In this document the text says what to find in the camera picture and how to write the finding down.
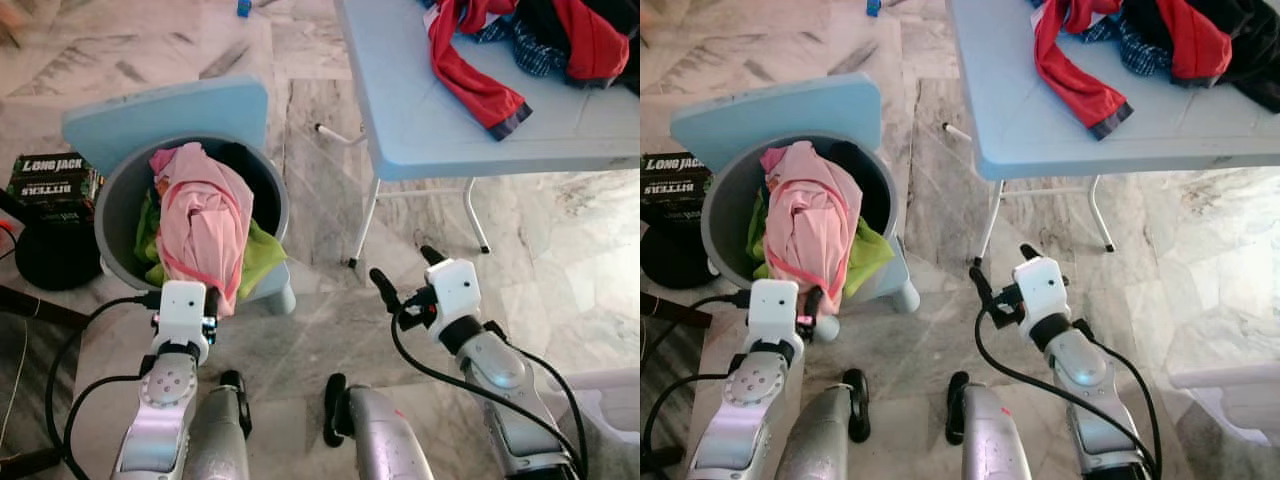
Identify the red garment with blue trim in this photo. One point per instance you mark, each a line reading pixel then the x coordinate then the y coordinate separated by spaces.
pixel 470 70
pixel 1075 70

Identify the lime green cloth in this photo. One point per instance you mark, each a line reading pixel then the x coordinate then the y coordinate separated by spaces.
pixel 262 255
pixel 872 255

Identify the silver left robot leg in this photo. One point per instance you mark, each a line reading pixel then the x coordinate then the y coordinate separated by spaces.
pixel 215 440
pixel 820 440

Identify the silver robot leg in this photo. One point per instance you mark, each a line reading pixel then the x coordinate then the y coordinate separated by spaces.
pixel 995 440
pixel 215 440
pixel 820 440
pixel 385 440

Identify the silver right robot leg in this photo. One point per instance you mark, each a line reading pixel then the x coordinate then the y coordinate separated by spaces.
pixel 995 440
pixel 385 440

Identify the light blue folding table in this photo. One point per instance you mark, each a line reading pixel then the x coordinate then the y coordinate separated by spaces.
pixel 1030 110
pixel 420 110

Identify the black round pot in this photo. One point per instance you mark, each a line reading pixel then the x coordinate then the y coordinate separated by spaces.
pixel 55 260
pixel 670 260

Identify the brown wooden stick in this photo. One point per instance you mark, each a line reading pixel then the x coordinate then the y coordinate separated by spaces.
pixel 40 305

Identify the black Long Jack box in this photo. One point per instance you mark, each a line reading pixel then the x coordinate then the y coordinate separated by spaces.
pixel 670 185
pixel 50 185

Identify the light blue child chair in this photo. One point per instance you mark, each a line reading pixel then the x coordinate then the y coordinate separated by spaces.
pixel 780 105
pixel 170 105

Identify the white plastic stool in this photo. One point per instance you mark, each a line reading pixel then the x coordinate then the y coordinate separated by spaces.
pixel 1230 385
pixel 610 385

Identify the blue plaid shirt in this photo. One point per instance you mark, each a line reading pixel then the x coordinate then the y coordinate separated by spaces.
pixel 1145 55
pixel 535 55

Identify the dark navy garment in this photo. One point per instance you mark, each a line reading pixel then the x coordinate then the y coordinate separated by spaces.
pixel 540 20
pixel 1260 60

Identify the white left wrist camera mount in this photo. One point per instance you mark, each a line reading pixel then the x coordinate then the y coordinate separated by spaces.
pixel 182 305
pixel 773 305

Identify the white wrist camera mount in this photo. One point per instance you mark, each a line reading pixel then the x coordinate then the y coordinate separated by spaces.
pixel 1042 285
pixel 182 305
pixel 773 305
pixel 458 285

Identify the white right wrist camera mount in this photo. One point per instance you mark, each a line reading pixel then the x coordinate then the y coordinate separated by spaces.
pixel 1042 285
pixel 458 285

